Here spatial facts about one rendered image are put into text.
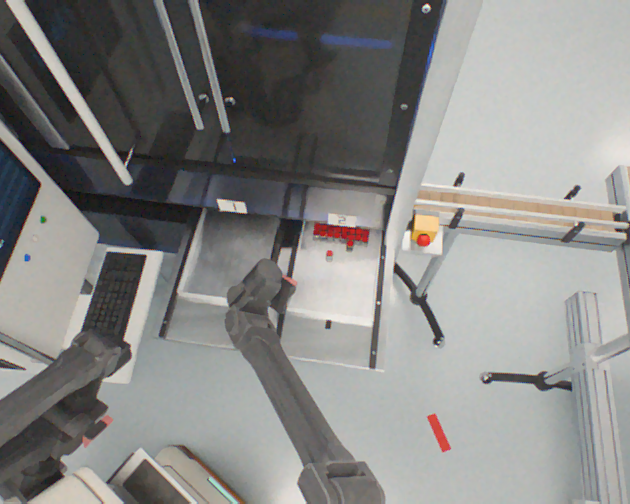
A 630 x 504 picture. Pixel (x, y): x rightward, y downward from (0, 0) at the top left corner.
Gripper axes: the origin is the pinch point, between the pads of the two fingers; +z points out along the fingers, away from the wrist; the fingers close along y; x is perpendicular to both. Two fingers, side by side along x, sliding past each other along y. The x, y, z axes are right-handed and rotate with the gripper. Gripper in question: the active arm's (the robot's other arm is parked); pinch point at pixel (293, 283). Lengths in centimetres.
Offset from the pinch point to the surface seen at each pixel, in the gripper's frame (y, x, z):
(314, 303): 7.4, 17.1, 28.9
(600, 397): -74, 20, 96
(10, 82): 71, -19, -33
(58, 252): 71, 28, -15
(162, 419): 62, 117, 40
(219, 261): 39.6, 18.6, 18.6
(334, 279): 7.6, 9.9, 36.1
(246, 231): 40, 9, 28
